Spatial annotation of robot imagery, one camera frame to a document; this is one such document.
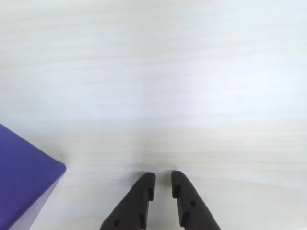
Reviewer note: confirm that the blue plastic box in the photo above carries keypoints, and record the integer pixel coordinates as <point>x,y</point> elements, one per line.
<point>21,172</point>

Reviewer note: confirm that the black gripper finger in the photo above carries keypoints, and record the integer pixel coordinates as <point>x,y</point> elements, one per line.
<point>192,203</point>
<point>134,203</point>

